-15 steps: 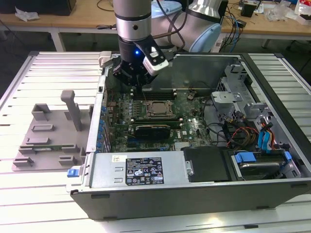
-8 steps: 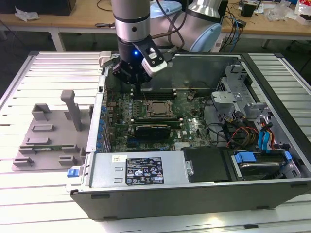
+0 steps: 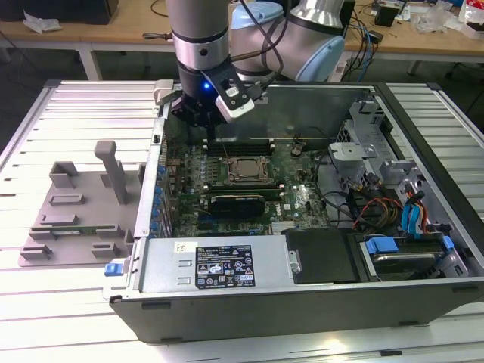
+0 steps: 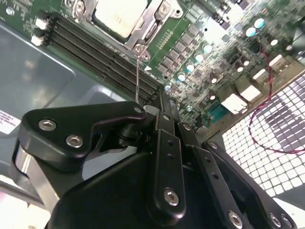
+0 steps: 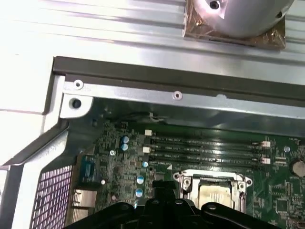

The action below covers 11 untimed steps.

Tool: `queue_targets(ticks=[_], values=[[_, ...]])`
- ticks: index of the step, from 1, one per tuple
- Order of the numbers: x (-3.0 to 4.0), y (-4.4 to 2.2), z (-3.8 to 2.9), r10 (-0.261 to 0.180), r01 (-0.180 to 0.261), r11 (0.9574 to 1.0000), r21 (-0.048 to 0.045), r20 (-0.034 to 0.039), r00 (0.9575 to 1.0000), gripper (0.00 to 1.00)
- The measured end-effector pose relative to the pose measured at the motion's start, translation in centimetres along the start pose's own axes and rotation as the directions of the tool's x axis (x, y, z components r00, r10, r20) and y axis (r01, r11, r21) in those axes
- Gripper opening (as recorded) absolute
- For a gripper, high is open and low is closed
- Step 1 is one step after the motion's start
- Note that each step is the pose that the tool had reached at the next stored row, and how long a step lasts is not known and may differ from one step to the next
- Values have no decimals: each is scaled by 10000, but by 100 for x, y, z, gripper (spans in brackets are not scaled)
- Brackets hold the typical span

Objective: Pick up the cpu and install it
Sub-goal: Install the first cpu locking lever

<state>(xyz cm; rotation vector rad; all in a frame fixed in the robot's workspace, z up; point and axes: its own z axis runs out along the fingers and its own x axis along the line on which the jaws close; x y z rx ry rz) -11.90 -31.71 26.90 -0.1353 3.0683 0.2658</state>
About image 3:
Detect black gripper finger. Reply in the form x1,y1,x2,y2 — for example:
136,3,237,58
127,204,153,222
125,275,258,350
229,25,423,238
172,97,217,143

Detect grey case clip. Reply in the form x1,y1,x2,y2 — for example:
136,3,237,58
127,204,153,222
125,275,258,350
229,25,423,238
154,79,177,107

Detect long wooden desk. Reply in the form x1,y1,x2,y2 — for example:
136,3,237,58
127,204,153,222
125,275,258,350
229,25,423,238
0,0,484,80

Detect black graphics card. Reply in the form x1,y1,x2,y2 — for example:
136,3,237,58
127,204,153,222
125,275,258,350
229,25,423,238
209,194,267,219

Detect grey parts rack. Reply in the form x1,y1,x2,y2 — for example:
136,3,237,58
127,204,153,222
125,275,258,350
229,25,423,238
18,140,147,268

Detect green motherboard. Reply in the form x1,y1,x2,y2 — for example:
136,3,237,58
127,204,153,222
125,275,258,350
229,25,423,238
160,138,336,238

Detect silver chipset heatsink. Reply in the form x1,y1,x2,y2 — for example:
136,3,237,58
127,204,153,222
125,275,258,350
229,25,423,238
270,221,299,234

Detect silver power supply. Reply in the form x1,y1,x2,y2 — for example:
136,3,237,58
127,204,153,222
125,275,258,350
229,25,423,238
138,237,294,294

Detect large black box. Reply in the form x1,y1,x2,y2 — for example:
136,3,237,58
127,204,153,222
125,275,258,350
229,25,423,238
0,0,120,26

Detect green RAM stick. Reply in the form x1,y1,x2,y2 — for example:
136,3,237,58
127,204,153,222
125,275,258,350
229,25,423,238
51,225,116,234

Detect crumpled clear plastic wrap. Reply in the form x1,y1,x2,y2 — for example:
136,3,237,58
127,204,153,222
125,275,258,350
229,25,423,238
23,11,61,34

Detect black plastic shroud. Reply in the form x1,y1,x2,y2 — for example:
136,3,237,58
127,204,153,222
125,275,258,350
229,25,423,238
283,228,358,285

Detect small black box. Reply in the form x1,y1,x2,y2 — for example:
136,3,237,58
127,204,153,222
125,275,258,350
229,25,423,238
375,2,397,28

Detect open black PC case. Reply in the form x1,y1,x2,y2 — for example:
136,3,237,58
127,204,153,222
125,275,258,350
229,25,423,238
102,79,484,344

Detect hard disk blue carrier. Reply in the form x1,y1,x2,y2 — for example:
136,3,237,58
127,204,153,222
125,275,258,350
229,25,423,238
358,234,455,283

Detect clear plastic bags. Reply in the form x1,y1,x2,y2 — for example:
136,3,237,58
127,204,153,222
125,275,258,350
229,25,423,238
411,5,461,35

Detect red white package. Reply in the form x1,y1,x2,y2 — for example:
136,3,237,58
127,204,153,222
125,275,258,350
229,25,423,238
456,0,484,39

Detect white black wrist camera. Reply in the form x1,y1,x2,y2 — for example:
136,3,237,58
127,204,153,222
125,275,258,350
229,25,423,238
209,70,255,124

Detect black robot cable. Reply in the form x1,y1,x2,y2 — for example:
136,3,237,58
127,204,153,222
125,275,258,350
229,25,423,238
142,0,292,90

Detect silver metal bracket plate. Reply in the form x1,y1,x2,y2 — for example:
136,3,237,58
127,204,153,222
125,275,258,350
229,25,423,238
327,141,380,178

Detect silver drive bay frame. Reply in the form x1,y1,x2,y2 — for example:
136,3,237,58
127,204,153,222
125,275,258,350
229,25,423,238
334,94,392,152

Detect red yellow wire bundle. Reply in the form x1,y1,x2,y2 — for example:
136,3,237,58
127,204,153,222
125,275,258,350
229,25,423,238
347,185,404,231

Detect blue flat data wire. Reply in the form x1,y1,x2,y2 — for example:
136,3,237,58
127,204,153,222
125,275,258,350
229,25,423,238
401,202,428,239

